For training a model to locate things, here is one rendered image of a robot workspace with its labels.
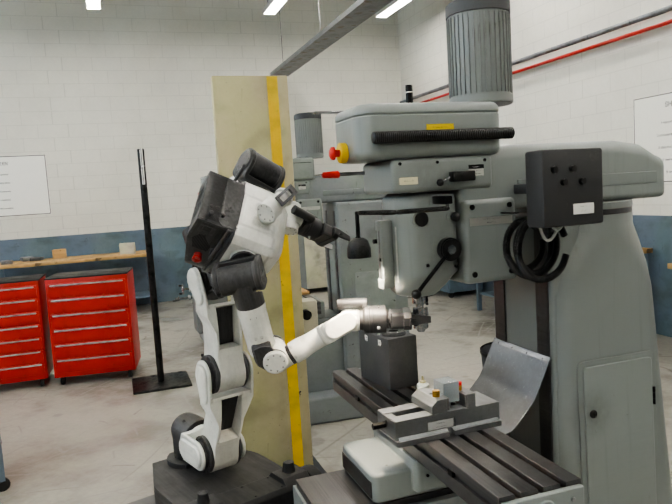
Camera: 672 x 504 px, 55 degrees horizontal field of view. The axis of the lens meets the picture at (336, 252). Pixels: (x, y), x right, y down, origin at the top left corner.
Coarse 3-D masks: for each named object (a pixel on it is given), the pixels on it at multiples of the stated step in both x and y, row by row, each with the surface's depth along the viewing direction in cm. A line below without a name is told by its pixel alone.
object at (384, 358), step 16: (368, 336) 242; (384, 336) 234; (400, 336) 232; (368, 352) 243; (384, 352) 232; (400, 352) 231; (416, 352) 234; (368, 368) 244; (384, 368) 233; (400, 368) 232; (416, 368) 235; (384, 384) 234; (400, 384) 232; (416, 384) 235
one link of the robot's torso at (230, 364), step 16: (192, 272) 231; (192, 288) 233; (224, 304) 232; (208, 320) 228; (224, 320) 236; (208, 336) 235; (224, 336) 237; (240, 336) 235; (208, 352) 236; (224, 352) 232; (240, 352) 236; (224, 368) 231; (240, 368) 235; (224, 384) 232; (240, 384) 237
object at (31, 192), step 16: (656, 96) 630; (640, 112) 651; (656, 112) 632; (640, 128) 653; (656, 128) 634; (640, 144) 654; (656, 144) 635; (0, 160) 966; (16, 160) 973; (32, 160) 980; (0, 176) 967; (16, 176) 974; (32, 176) 981; (0, 192) 969; (16, 192) 976; (32, 192) 983; (48, 192) 990; (0, 208) 970; (16, 208) 977; (32, 208) 985; (48, 208) 992
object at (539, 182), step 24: (528, 168) 178; (552, 168) 173; (576, 168) 175; (600, 168) 179; (528, 192) 179; (552, 192) 174; (576, 192) 177; (600, 192) 179; (528, 216) 180; (552, 216) 175; (576, 216) 177; (600, 216) 180
